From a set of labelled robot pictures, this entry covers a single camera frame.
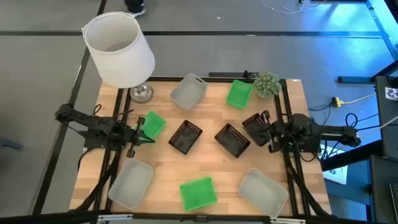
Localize white thick cable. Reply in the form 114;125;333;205
357;114;398;139

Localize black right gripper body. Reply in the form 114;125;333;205
262;110;284;154

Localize green plastic mesh basket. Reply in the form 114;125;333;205
226;79;254;110
136;111;167;141
179;176;218;212

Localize yellow power cable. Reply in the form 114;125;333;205
340;94;376;105

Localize black plastic mesh basket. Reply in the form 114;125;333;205
168;119;203;156
214;123;251;159
242;112;271;147

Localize white printed paper sheet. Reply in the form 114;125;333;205
322;146;349;185

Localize black rectangular mount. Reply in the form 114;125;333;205
207;70;259;79

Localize plain black desk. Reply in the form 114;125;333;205
368;154;398;224

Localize black desk with tag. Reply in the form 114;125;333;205
374;67;398;161

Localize white paper tag marker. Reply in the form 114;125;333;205
384;86;398;101

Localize person's shoe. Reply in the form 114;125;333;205
124;0;146;18

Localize silver metal bracket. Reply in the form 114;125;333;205
97;213;134;222
269;217;307;224

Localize black diagonal beam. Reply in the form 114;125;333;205
322;139;383;172

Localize grey floor object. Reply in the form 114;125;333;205
0;138;23;151

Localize black aluminium table frame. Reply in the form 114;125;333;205
0;76;398;224

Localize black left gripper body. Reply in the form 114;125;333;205
123;116;146;158

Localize grey plastic basket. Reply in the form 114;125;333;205
169;73;208;112
238;167;289;218
108;157;155;210

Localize black desk foot bar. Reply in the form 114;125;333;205
338;76;376;84

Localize white shade chrome table lamp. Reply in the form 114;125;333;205
81;11;156;104

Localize small green potted plant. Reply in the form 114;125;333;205
252;70;282;100

